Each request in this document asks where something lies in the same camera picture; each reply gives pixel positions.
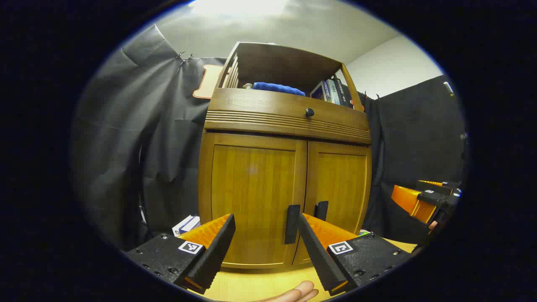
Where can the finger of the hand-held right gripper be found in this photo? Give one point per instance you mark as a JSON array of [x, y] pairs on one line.
[[411, 201], [436, 184]]

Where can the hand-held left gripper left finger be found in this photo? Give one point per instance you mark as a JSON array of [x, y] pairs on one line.
[[214, 256]]

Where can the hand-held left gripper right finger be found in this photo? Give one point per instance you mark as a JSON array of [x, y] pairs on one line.
[[319, 256]]

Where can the wooden cabinet door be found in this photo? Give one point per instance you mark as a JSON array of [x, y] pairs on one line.
[[340, 184], [251, 188]]

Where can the wooden double-door shoe cabinet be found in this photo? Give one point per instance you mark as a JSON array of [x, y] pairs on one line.
[[285, 63]]

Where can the white and blue box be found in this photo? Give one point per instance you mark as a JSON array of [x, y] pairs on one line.
[[184, 225]]

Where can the small green item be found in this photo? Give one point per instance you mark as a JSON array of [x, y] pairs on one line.
[[364, 232]]

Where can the grey book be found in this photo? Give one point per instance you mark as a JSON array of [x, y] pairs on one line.
[[333, 92]]

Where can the black backdrop cloth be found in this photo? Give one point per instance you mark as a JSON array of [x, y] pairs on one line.
[[126, 147]]

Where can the white and blue book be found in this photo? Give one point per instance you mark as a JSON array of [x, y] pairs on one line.
[[321, 91]]

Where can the wooden drawer with black knob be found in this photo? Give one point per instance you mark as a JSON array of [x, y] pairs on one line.
[[260, 102]]

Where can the blue folded towel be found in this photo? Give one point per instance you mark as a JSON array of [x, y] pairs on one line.
[[277, 88]]

